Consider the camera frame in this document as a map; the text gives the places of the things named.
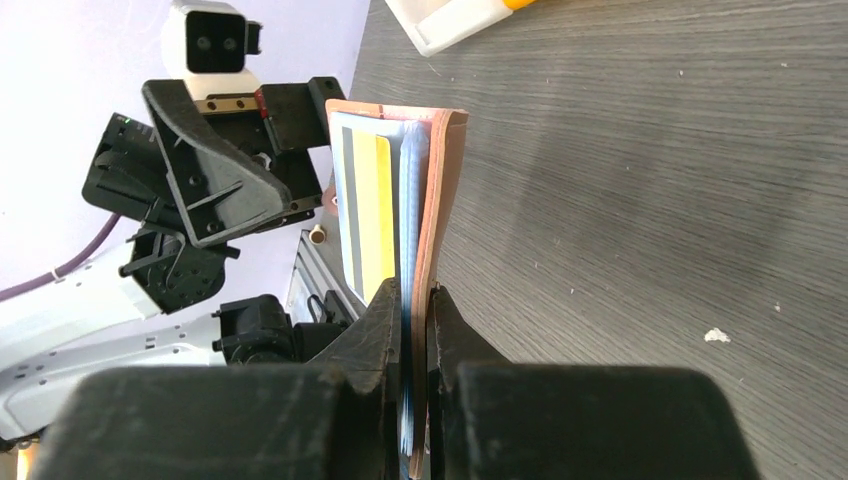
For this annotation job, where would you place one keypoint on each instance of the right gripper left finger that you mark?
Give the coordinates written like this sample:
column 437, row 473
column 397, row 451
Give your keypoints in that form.
column 330, row 418

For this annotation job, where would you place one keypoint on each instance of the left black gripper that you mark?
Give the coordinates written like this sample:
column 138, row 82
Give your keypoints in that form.
column 218, row 168

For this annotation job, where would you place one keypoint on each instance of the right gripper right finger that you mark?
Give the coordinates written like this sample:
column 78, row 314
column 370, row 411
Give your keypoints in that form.
column 491, row 418

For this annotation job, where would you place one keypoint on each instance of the tan leather card holder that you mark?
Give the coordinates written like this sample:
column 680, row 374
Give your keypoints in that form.
column 427, row 147

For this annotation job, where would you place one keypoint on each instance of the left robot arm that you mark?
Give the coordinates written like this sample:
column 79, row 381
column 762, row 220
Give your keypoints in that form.
column 121, row 308

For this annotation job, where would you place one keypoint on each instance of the gold card in holder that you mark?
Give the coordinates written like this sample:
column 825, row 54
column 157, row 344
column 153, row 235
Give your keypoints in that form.
column 368, row 161

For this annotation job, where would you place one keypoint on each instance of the white plastic bin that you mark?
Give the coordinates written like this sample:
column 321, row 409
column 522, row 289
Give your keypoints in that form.
column 434, row 25

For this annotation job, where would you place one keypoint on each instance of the cream chess piece near rail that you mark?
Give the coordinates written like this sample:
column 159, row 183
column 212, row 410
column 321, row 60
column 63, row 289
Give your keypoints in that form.
column 317, row 235

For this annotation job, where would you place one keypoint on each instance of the aluminium front rail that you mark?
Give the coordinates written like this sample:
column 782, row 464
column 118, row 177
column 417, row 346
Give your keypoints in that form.
column 318, row 292

